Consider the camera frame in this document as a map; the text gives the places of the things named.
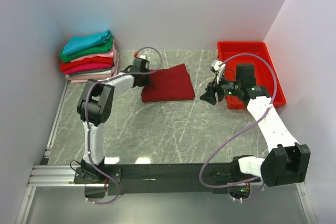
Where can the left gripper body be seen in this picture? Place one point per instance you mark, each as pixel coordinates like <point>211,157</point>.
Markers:
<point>146,81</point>

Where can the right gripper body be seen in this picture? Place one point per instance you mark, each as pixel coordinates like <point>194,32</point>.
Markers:
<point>226,88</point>

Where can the dark red t-shirt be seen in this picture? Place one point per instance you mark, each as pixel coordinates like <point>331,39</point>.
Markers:
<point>172,84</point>

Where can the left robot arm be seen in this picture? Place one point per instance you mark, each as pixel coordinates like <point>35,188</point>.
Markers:
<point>94,108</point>

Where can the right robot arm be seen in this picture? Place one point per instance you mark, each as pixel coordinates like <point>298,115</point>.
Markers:
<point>287,160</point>

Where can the pink bottom folded t-shirt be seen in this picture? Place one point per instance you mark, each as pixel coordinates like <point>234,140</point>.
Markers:
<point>113,70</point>

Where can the dark grey folded t-shirt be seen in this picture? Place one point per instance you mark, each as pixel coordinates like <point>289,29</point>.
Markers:
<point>89,72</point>

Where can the light pink folded t-shirt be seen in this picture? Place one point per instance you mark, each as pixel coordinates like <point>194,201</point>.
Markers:
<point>109,54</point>

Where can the red plastic bin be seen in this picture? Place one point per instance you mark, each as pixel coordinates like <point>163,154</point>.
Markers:
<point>227,49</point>

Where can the green folded t-shirt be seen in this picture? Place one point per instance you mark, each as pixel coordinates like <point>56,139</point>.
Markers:
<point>100,49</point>

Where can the red folded t-shirt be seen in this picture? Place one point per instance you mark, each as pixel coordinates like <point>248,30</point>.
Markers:
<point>66,66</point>

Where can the turquoise folded t-shirt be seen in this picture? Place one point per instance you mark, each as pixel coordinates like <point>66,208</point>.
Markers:
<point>76,44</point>

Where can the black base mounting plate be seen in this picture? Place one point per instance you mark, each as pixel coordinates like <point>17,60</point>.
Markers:
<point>141,178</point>

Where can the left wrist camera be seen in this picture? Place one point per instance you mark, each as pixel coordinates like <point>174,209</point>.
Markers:
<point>144,57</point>

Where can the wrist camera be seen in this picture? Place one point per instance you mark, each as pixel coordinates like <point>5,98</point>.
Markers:
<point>144,57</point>
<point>218,67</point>

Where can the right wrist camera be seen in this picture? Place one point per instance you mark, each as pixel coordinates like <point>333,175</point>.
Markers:
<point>218,67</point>

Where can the aluminium rail frame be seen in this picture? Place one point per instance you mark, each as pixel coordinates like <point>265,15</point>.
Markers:
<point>179,132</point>

